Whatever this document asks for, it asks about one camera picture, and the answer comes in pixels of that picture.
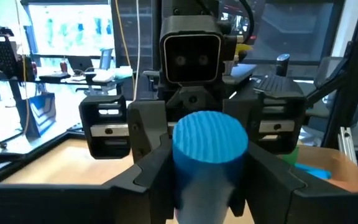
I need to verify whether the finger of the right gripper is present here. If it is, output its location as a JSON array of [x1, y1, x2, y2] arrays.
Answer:
[[127, 100, 171, 163], [223, 89, 261, 144]]

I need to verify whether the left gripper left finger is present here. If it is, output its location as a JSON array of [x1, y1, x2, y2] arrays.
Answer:
[[0, 136, 175, 224]]

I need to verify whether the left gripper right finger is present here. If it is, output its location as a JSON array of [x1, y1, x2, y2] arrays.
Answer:
[[228, 141, 358, 224]]

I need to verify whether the blue plank block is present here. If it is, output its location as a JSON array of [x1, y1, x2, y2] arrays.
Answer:
[[295, 162, 334, 181]]

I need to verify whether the blue short block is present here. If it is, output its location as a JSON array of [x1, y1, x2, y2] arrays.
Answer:
[[172, 110, 250, 224]]

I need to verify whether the black keyboard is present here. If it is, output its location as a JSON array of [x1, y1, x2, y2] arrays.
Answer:
[[253, 73, 304, 99]]

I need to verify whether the orange plastic tray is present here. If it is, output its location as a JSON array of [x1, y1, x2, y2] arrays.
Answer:
[[280, 145, 358, 193]]

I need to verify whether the dark metal bottle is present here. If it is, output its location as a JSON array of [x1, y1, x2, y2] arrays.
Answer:
[[275, 53, 291, 77]]

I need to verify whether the white cloth bundle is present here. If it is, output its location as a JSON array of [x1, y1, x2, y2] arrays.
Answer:
[[91, 65, 134, 83]]

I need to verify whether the black desk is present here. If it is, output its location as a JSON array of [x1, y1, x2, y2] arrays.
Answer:
[[39, 73, 133, 94]]

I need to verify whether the open laptop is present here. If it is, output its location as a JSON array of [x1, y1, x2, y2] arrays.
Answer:
[[67, 55, 94, 74]]

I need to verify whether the blue bag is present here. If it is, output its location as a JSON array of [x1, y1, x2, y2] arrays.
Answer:
[[20, 91, 57, 139]]

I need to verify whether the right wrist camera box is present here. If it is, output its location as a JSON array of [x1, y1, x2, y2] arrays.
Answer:
[[159, 14, 226, 86]]

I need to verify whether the black table frame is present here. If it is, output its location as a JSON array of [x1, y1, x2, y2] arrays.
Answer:
[[0, 124, 88, 185]]

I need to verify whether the silver table bracket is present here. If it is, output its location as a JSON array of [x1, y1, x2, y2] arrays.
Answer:
[[337, 126, 358, 166]]

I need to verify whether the white hanging cable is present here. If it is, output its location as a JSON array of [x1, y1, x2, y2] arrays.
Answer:
[[134, 0, 142, 102]]

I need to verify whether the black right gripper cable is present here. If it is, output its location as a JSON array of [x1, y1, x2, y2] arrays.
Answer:
[[237, 0, 256, 44]]

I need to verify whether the yellow hanging cord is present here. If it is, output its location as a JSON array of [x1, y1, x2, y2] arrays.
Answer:
[[114, 0, 136, 94]]

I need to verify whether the black frame upright post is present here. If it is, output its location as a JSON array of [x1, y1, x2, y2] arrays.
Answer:
[[306, 0, 358, 150]]

